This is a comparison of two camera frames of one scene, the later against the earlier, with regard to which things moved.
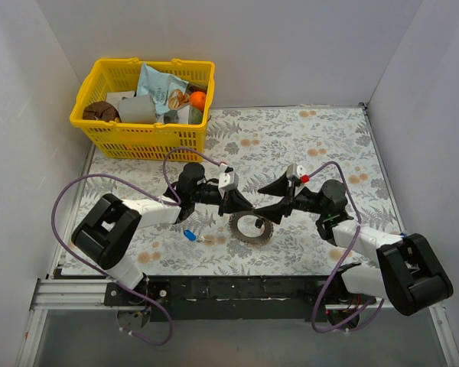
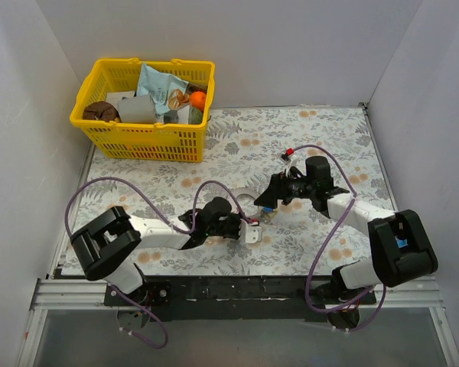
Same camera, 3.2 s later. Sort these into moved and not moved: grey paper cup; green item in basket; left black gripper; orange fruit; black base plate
Moved: left black gripper
Not moved: black base plate; orange fruit; grey paper cup; green item in basket
